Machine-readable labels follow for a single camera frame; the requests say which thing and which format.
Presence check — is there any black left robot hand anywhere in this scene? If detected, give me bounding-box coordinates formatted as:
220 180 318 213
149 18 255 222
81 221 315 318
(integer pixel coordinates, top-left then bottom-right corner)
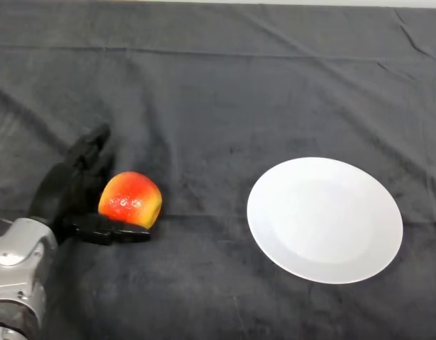
28 123 152 247

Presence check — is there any red and yellow apple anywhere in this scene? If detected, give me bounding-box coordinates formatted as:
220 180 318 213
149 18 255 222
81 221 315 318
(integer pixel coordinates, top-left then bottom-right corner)
98 171 162 228

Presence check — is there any white round plate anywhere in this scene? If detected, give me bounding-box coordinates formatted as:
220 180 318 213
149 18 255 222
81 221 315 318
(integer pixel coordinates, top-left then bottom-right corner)
246 157 404 285

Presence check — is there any black cloth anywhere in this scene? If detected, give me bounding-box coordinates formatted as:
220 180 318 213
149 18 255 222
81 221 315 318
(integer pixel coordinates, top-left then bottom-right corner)
0 0 436 340

